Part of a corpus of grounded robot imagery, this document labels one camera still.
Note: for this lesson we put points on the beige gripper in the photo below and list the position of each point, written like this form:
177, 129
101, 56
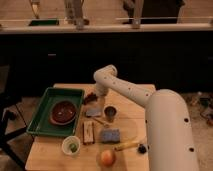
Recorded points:
100, 90

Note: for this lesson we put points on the bunch of red grapes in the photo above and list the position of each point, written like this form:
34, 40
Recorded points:
90, 98

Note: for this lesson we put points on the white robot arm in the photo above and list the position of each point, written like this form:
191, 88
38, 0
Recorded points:
168, 126

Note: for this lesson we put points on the small metal cup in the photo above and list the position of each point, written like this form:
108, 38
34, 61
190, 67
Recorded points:
110, 113

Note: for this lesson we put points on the small green object in cup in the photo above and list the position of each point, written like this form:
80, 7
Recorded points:
73, 147

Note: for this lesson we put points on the grey cloth piece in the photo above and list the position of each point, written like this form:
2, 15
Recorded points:
93, 111

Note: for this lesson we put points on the wooden spoon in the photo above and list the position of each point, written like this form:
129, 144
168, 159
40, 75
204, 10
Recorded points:
101, 122

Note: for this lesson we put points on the wooden block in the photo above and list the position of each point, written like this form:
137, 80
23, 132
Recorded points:
88, 132

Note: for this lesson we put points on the dark red bowl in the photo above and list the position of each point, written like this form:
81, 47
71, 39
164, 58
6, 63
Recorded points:
63, 113

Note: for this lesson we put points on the blue sponge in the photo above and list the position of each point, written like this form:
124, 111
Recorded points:
110, 136

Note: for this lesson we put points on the green plastic tray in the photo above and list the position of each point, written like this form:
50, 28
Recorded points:
40, 124

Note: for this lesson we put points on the red yellow apple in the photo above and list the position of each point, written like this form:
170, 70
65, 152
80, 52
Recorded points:
107, 158

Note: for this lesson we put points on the black chair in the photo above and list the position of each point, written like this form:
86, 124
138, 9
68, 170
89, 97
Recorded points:
7, 100

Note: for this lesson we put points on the yellow handled brush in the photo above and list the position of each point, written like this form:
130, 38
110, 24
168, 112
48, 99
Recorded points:
140, 145

